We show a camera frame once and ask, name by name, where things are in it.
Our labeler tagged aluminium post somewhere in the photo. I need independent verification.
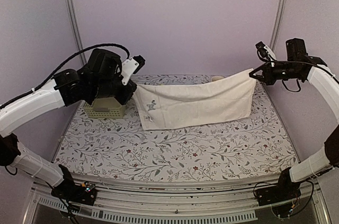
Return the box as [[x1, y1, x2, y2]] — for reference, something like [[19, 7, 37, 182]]
[[65, 0, 83, 51], [270, 0, 287, 50]]

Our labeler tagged green plastic basket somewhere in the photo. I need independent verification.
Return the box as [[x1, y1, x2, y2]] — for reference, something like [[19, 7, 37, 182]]
[[83, 97, 126, 119]]

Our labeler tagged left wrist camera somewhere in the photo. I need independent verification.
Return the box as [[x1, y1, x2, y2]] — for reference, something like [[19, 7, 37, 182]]
[[121, 55, 146, 86]]

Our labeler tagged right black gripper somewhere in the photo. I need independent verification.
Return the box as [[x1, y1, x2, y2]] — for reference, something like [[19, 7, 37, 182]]
[[251, 60, 304, 85]]

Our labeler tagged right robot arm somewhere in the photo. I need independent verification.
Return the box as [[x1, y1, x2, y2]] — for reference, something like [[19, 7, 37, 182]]
[[249, 38, 338, 201]]

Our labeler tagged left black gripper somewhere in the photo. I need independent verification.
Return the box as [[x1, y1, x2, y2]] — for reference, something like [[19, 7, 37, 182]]
[[90, 76, 137, 105]]

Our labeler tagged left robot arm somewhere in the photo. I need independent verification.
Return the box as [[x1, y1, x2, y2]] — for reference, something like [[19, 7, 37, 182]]
[[1, 44, 145, 200]]

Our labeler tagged left black cable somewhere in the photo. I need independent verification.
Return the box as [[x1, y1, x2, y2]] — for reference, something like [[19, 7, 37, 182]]
[[0, 43, 132, 111]]

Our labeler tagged cream towel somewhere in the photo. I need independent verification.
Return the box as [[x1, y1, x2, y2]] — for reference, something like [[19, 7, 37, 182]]
[[133, 69, 256, 130]]

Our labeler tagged left aluminium post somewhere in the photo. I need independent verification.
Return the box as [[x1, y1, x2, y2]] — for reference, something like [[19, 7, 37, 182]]
[[65, 0, 83, 51]]

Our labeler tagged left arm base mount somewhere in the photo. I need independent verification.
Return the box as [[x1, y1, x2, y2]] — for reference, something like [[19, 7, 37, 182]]
[[51, 181, 97, 206]]

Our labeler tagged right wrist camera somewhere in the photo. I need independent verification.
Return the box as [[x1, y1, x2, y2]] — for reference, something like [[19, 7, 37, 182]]
[[255, 41, 276, 67]]

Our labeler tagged cream ceramic mug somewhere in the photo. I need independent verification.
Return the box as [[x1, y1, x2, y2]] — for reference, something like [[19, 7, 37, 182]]
[[211, 76, 224, 82]]

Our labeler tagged right aluminium post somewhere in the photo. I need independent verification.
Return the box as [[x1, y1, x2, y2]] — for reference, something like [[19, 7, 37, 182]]
[[270, 0, 287, 50]]

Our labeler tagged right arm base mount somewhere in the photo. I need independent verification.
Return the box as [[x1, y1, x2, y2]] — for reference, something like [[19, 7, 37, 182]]
[[253, 182, 301, 219]]

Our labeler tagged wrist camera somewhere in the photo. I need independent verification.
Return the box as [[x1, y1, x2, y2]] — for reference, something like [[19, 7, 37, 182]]
[[255, 41, 276, 67], [121, 55, 146, 86]]

